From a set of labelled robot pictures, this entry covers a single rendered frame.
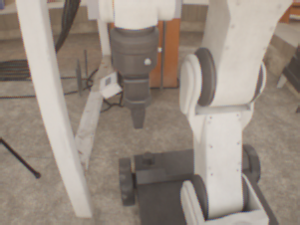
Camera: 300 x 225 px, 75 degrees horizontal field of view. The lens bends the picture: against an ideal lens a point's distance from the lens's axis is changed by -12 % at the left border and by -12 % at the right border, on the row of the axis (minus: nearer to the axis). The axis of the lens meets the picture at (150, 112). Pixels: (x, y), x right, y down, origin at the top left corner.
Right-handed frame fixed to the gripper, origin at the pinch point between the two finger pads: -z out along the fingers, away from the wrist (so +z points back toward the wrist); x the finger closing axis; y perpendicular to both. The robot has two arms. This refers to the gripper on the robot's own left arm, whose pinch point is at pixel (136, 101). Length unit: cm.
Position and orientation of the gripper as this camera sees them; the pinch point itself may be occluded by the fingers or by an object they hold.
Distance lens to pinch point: 51.3
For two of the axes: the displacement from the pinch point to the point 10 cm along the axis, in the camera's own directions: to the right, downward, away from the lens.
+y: -9.9, 0.8, -1.1
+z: 0.3, -6.8, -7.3
